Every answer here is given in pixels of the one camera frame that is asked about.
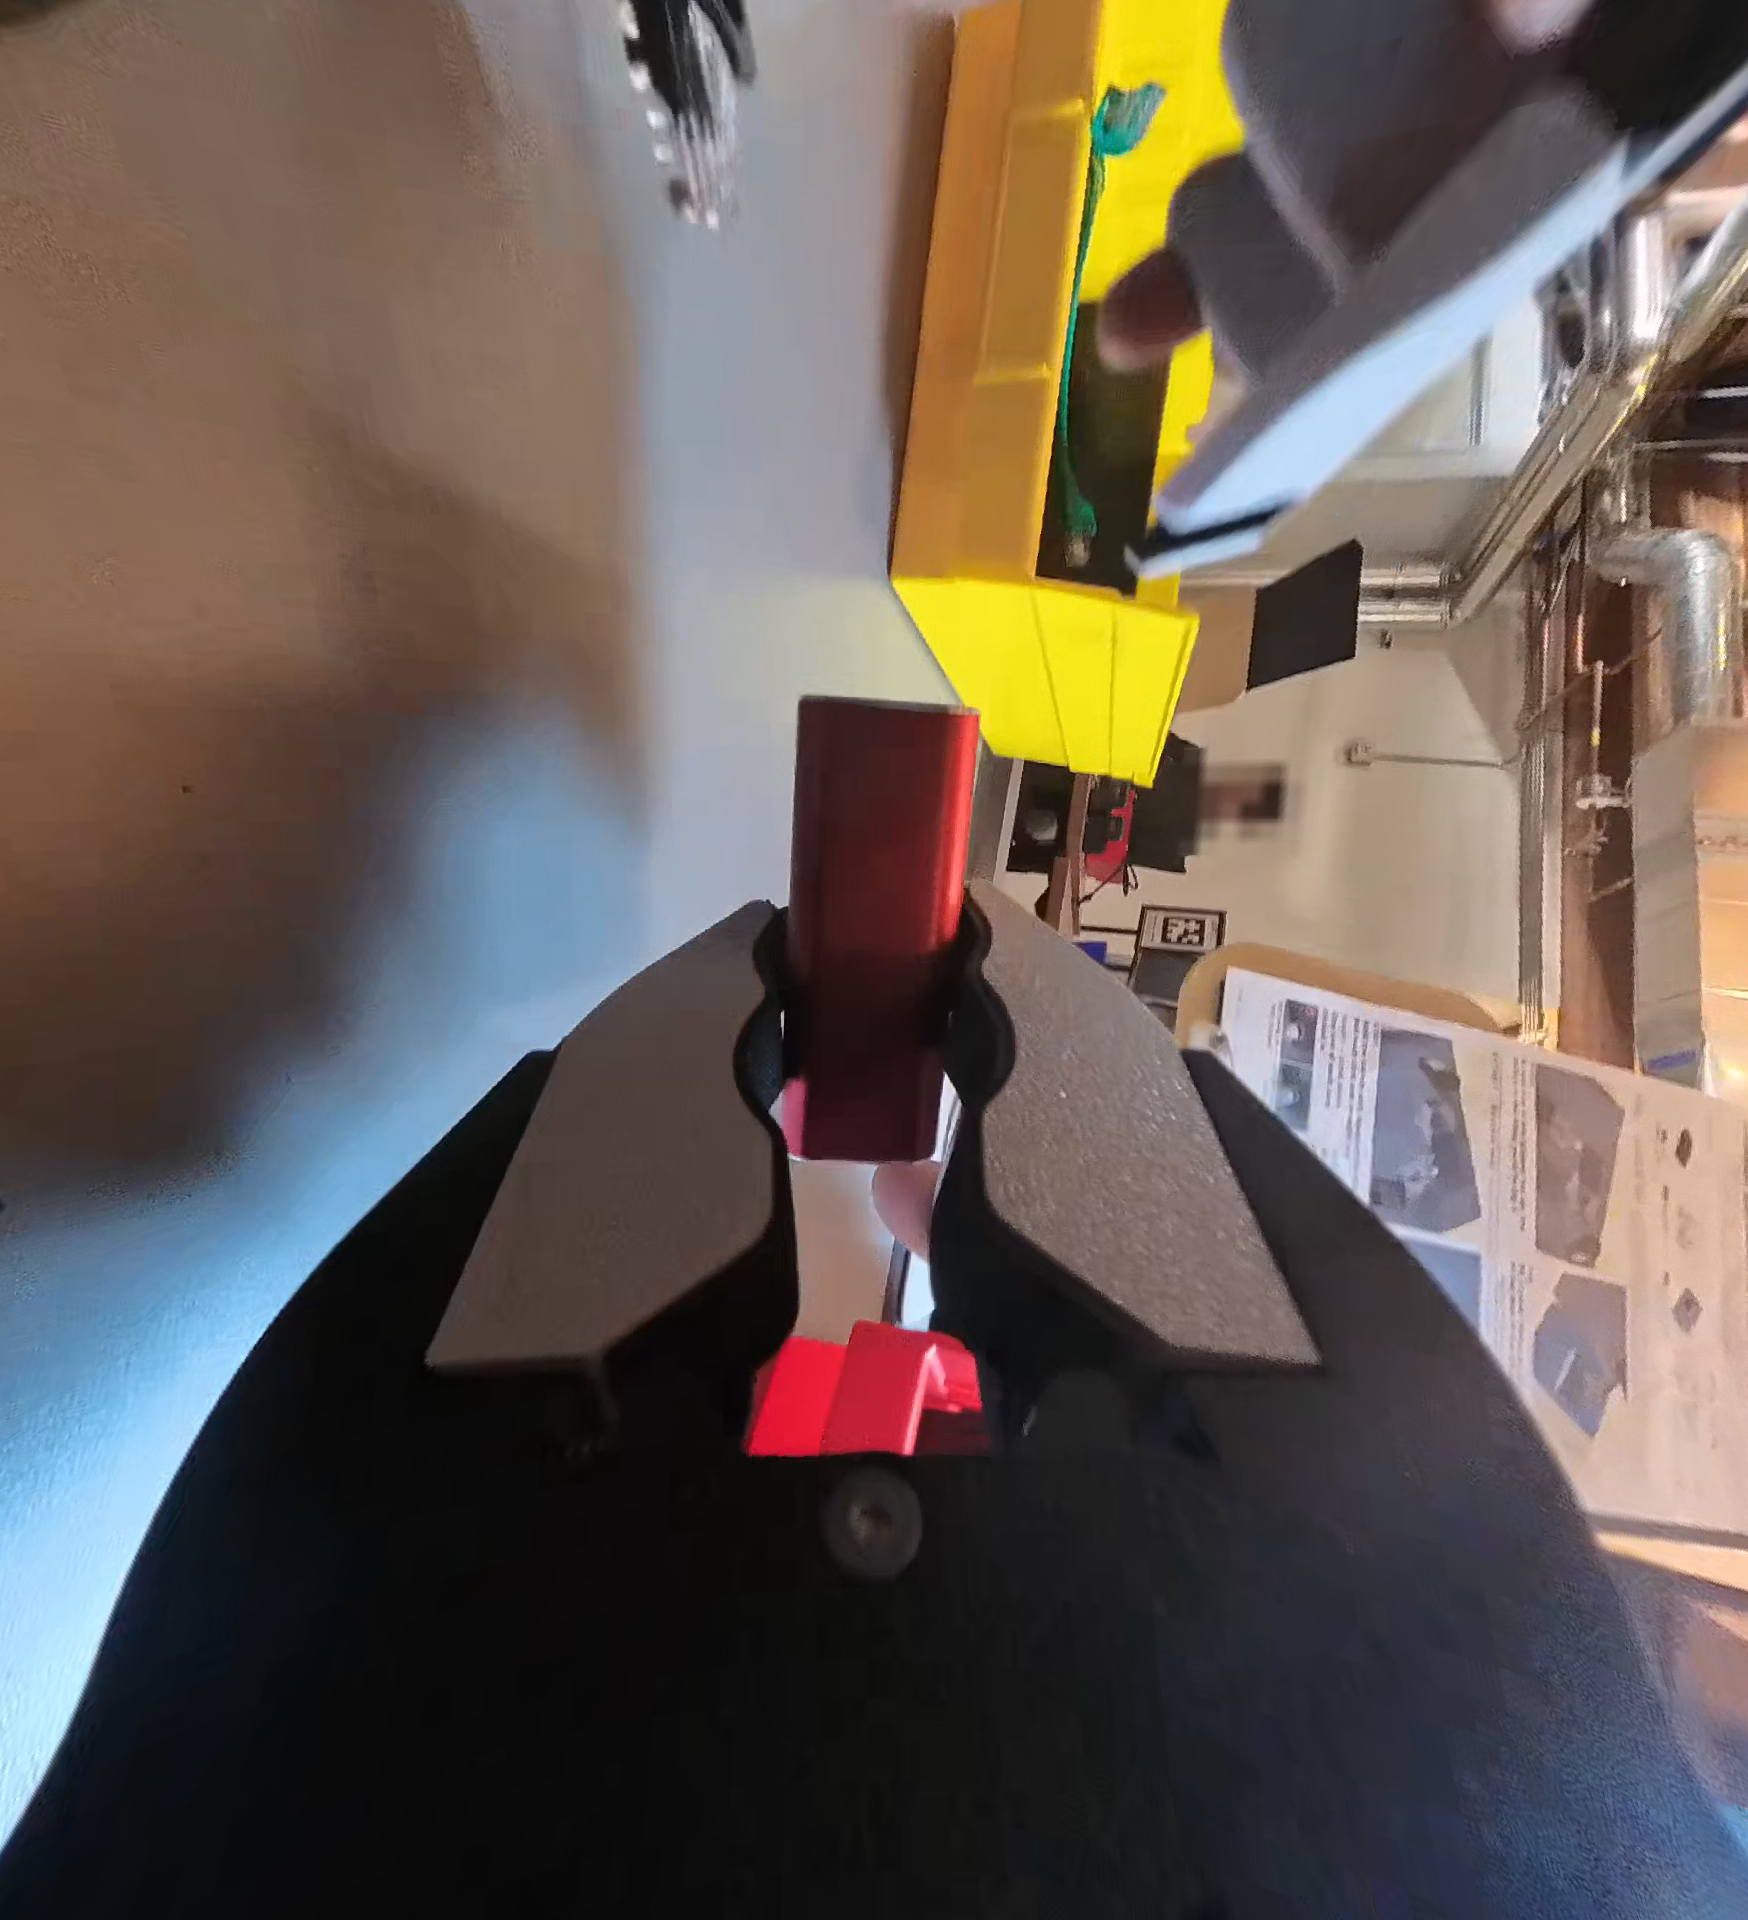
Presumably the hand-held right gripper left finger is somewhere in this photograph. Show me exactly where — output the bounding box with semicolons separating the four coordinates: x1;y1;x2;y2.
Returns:
424;899;804;1447

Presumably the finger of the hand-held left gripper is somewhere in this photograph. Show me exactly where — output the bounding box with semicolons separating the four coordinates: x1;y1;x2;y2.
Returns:
1126;0;1748;581

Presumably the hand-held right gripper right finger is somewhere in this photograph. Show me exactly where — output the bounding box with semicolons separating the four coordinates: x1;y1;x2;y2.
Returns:
874;888;1321;1383

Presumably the red metal power bank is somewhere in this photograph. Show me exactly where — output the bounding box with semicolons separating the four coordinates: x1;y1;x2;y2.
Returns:
779;692;980;1168

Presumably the black ethernet cable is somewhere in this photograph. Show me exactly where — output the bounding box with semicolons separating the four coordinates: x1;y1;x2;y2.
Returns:
615;0;762;230

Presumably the person's left hand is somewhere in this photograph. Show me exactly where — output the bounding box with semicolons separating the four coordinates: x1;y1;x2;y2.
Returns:
1103;0;1582;381

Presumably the red plastic piece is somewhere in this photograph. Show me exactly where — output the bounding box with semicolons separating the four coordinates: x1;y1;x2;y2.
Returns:
743;1320;1001;1458

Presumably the printed instruction poster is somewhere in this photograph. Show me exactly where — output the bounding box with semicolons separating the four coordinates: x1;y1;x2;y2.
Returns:
1213;968;1748;1558

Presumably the yellow plastic bin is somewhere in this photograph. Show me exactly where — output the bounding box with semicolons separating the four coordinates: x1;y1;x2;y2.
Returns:
895;0;1253;792

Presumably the green cable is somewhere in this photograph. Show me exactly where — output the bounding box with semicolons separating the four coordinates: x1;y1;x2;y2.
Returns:
1050;84;1169;546

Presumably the silver ventilation duct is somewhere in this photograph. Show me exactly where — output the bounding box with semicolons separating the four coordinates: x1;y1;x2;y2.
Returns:
1590;528;1735;724

